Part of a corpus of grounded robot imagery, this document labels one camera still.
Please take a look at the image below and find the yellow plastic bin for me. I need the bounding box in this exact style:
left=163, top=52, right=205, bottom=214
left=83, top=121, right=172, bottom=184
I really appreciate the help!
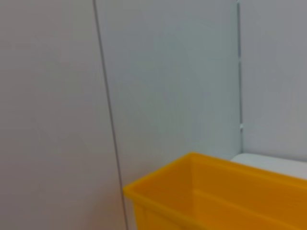
left=123, top=151, right=307, bottom=230

